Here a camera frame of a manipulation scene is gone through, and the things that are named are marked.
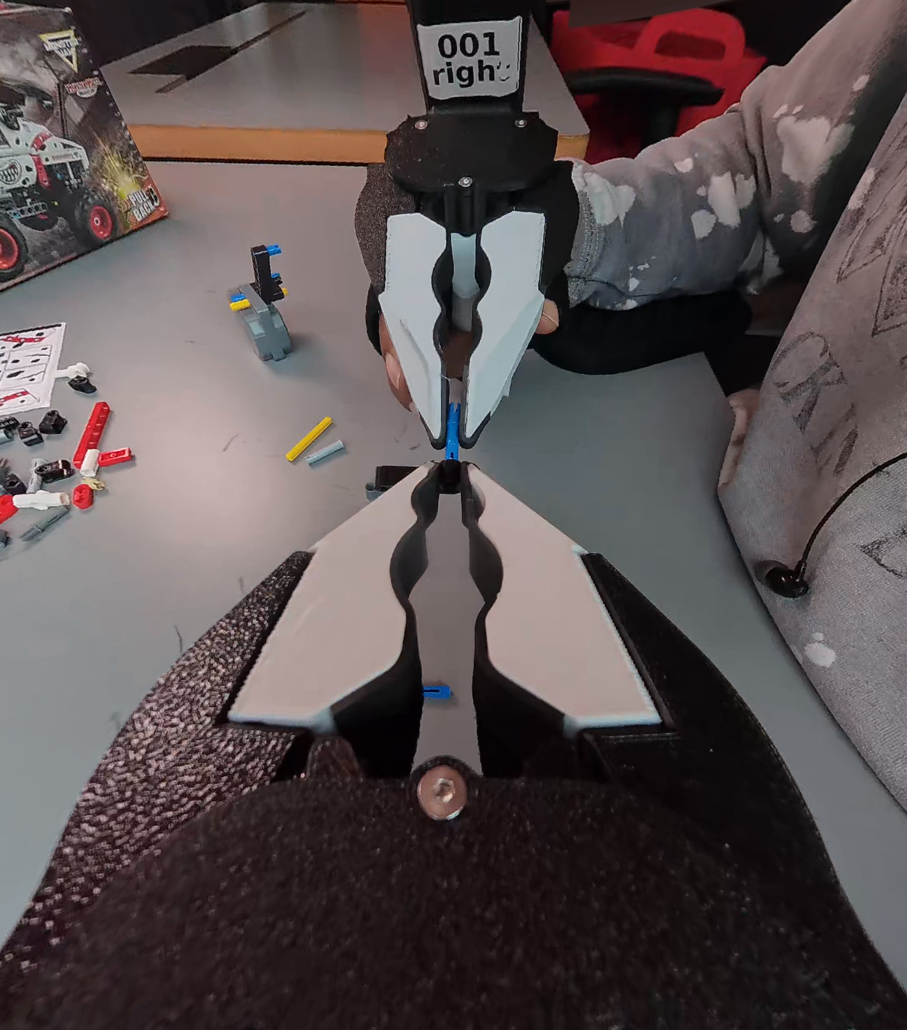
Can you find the person's right forearm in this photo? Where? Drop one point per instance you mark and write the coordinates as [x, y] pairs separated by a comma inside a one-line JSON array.
[[662, 217]]

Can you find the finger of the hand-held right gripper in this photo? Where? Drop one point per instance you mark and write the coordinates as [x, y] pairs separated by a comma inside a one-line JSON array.
[[409, 290], [514, 290]]

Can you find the small white connector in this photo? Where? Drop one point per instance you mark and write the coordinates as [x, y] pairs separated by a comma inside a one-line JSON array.
[[77, 371]]

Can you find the grey table with wooden edge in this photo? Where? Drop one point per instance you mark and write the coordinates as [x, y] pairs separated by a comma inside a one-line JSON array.
[[324, 88]]

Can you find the monster truck toy box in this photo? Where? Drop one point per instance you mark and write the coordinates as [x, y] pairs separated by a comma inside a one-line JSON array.
[[35, 177]]

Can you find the yellow axle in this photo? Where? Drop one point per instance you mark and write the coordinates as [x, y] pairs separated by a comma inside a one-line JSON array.
[[308, 439]]

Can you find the blue connector pin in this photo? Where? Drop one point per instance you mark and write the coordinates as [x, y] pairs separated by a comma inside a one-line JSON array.
[[453, 430], [437, 690]]

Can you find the light grey axle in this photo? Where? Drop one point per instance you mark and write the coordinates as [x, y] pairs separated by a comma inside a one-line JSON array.
[[324, 452]]

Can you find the black chair armrest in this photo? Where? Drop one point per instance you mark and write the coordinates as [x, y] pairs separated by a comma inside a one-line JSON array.
[[638, 84]]

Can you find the small black connector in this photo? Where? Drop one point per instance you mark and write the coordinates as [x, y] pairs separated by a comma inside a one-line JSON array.
[[85, 385]]

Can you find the grey and black partial model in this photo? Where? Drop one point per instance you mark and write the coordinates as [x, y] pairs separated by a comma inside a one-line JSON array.
[[264, 318]]

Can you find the person's right hand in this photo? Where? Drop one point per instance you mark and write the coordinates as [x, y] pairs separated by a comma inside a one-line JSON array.
[[395, 374]]

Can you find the red tote basket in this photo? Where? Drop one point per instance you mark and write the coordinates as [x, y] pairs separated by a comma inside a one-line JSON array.
[[662, 48]]

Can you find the black beam piece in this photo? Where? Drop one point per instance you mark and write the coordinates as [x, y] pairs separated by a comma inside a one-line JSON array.
[[381, 480]]

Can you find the long red beam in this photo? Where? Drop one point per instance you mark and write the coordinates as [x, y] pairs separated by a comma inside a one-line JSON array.
[[91, 434]]

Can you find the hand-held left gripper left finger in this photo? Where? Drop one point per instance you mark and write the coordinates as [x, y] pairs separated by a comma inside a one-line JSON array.
[[332, 628]]

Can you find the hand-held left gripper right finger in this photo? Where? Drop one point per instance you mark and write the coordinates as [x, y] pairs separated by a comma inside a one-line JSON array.
[[558, 628]]

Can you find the person's grey hoodie torso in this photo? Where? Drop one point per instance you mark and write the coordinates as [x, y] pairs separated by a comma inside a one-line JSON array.
[[888, 402]]

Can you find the grey desk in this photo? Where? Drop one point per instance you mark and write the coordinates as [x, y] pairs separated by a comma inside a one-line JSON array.
[[180, 523]]

